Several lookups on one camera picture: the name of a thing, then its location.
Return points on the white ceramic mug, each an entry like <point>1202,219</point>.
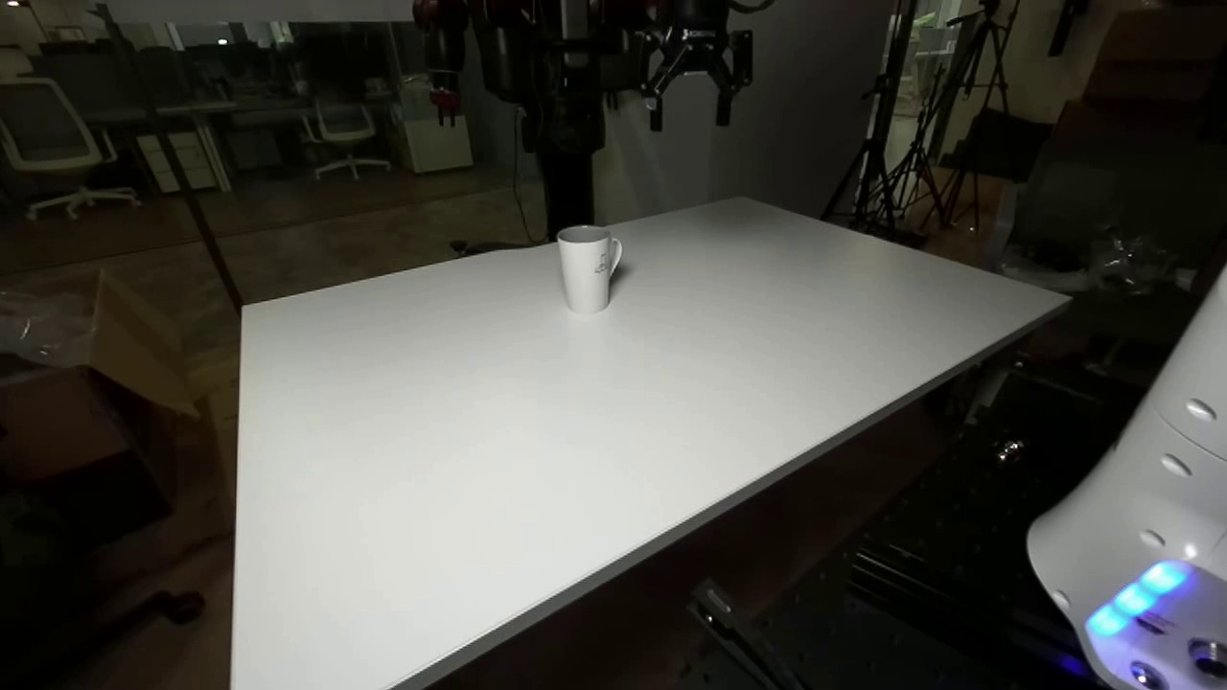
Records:
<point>589,269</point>

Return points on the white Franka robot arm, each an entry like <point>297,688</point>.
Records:
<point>1151,513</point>

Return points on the white drawer cabinet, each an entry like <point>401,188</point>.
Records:
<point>430,128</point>

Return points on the small white office chair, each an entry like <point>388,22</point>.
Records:
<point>345,133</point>

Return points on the thin black slanted pole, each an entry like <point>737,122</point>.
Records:
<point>177,177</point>

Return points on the brown cardboard box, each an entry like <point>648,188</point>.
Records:
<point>90,409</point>

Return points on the large white office chair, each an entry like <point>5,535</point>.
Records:
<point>52,142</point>

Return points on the black table frame bracket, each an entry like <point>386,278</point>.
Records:
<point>723,620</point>

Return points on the black camera tripod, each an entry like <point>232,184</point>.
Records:
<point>962,115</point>
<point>874,141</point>

